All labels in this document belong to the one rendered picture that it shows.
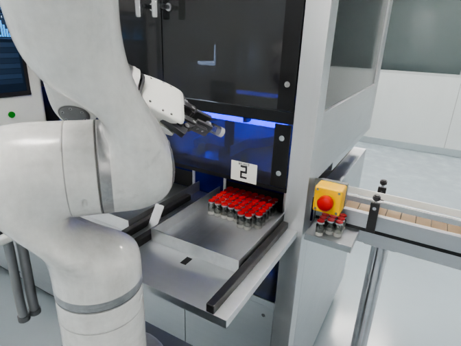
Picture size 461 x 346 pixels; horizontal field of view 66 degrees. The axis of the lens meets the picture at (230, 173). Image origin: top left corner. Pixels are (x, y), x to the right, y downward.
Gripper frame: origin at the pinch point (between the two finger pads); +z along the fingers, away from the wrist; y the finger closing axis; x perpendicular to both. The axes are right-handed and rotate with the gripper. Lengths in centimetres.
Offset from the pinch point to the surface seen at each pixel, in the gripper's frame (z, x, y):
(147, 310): 38, -95, 7
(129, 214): 4.9, -44.5, -2.9
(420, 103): 400, -26, -281
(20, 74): -33, -55, -54
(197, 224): 19.8, -30.7, 3.6
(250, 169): 26.8, -13.2, -7.3
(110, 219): -1.0, -43.1, 1.1
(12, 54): -37, -50, -56
